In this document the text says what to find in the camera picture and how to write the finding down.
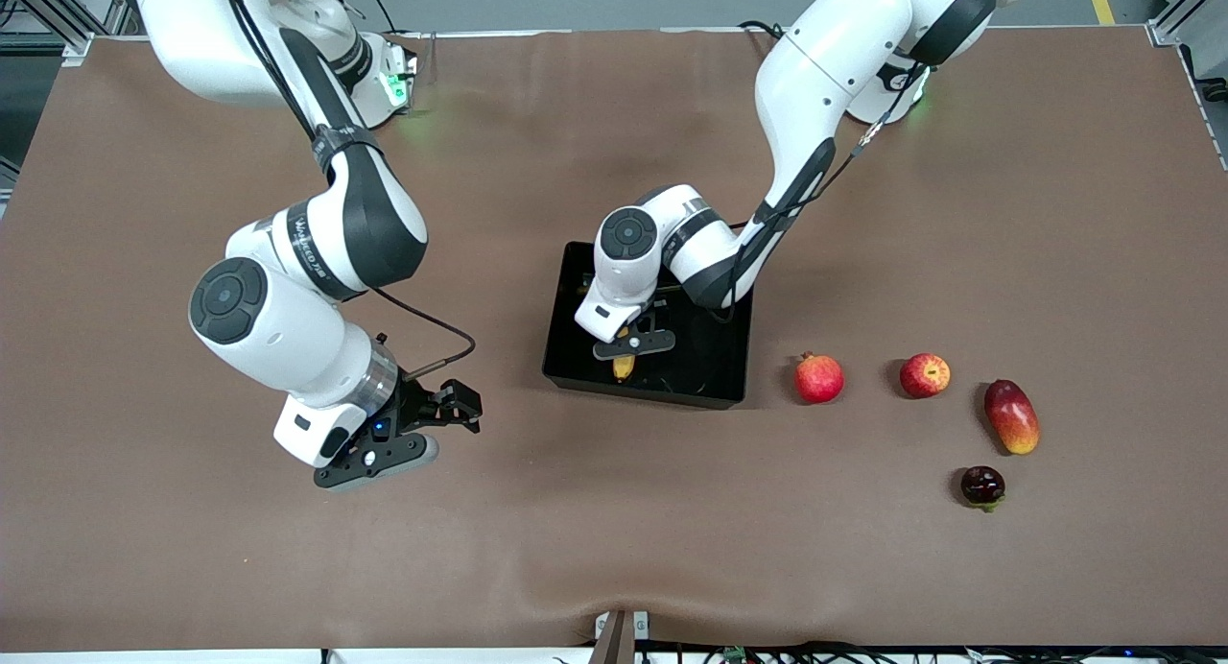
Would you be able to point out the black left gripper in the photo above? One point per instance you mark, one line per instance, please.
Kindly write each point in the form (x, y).
(662, 316)

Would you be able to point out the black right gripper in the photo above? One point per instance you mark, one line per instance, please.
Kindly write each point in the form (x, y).
(419, 402)

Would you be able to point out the yellow banana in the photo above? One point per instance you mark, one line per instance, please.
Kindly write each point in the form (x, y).
(624, 367)

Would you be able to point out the black plastic box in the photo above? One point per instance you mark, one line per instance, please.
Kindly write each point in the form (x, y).
(710, 367)

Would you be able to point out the red yellow apple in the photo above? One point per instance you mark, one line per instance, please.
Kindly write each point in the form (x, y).
(925, 376)

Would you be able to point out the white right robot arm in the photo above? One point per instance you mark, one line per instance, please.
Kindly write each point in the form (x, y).
(278, 328)

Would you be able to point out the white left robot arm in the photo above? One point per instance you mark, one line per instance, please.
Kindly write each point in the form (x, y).
(825, 59)

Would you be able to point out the brown table mat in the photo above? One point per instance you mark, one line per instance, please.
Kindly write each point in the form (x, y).
(384, 549)

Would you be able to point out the red pomegranate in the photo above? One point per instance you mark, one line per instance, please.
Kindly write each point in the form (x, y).
(818, 379)

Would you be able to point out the dark purple mangosteen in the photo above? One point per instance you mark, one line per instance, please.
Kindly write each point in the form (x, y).
(982, 486)

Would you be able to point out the red yellow mango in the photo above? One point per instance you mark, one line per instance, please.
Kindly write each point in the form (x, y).
(1012, 416)

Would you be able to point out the grey camera post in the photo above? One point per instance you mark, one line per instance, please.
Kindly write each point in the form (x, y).
(614, 645)

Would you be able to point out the silver camera bracket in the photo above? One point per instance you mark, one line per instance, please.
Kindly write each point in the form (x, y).
(640, 626)

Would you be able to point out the aluminium frame profile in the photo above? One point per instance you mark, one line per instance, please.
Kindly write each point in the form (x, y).
(1175, 26)
(58, 11)

